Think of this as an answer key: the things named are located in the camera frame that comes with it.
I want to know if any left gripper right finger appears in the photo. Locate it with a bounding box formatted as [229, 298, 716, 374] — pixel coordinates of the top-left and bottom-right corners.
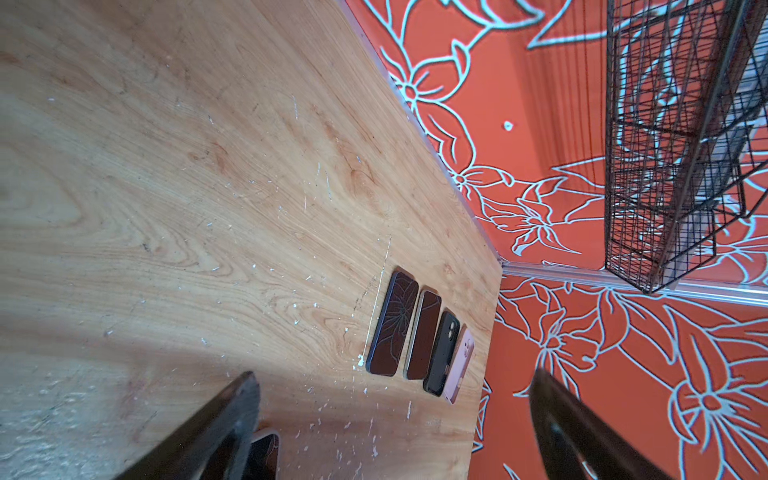
[528, 368, 669, 479]

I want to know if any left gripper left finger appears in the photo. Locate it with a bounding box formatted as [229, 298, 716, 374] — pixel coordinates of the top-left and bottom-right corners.
[117, 371, 260, 479]

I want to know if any phone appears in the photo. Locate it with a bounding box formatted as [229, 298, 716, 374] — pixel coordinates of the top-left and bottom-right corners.
[365, 268, 419, 377]
[242, 428, 280, 480]
[404, 287, 442, 380]

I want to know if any pink phone case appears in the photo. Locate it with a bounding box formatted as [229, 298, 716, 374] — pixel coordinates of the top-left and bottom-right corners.
[442, 325, 475, 404]

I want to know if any dark phone case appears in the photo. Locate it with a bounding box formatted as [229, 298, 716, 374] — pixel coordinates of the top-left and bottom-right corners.
[423, 310, 461, 396]

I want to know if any black wire basket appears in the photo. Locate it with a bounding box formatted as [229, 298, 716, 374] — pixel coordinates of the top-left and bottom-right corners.
[604, 1, 767, 294]

